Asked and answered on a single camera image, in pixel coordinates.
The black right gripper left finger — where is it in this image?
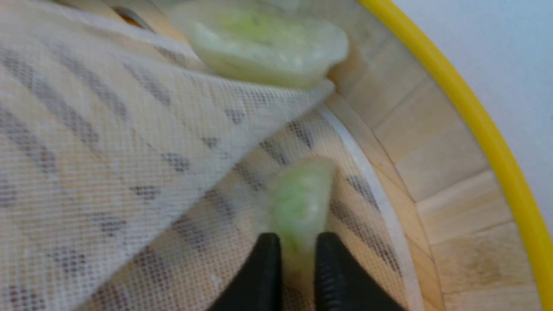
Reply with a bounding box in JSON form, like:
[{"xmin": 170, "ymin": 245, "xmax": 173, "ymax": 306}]
[{"xmin": 209, "ymin": 233, "xmax": 283, "ymax": 311}]

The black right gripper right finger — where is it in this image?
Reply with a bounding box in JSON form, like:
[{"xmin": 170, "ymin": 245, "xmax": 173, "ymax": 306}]
[{"xmin": 314, "ymin": 232, "xmax": 404, "ymax": 311}]

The green dumpling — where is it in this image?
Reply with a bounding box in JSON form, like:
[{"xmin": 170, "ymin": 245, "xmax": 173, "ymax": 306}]
[
  {"xmin": 265, "ymin": 157, "xmax": 337, "ymax": 267},
  {"xmin": 159, "ymin": 0, "xmax": 350, "ymax": 89}
]

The bamboo steamer basket yellow rim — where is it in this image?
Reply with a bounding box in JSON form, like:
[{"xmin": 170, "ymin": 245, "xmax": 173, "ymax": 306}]
[{"xmin": 60, "ymin": 0, "xmax": 553, "ymax": 311}]

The white steamer liner cloth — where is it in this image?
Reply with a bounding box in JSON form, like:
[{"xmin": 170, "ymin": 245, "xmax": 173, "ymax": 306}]
[{"xmin": 1, "ymin": 0, "xmax": 423, "ymax": 311}]

